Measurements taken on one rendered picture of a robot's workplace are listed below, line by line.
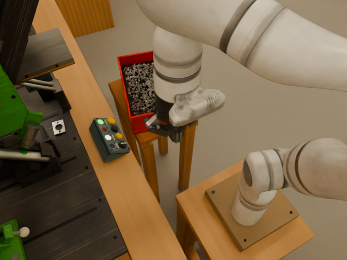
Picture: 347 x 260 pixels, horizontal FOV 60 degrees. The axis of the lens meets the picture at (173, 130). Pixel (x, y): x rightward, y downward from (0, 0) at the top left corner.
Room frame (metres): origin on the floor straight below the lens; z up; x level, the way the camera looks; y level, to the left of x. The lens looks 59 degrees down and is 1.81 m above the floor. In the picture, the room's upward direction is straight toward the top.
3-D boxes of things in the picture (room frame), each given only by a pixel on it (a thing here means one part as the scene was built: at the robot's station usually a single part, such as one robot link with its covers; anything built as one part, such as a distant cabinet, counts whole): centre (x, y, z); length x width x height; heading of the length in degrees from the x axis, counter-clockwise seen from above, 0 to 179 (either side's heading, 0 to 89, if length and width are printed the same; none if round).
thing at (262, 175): (0.28, -0.21, 1.14); 0.09 x 0.09 x 0.17; 9
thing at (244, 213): (0.27, -0.22, 0.98); 0.09 x 0.09 x 0.17; 31
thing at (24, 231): (0.19, 0.43, 0.96); 0.06 x 0.03 x 0.06; 118
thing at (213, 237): (0.27, -0.22, 0.83); 0.32 x 0.32 x 0.04; 28
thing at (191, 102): (0.30, -0.01, 1.47); 0.11 x 0.09 x 0.06; 29
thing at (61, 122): (0.57, 0.41, 0.90); 0.06 x 0.04 x 0.01; 20
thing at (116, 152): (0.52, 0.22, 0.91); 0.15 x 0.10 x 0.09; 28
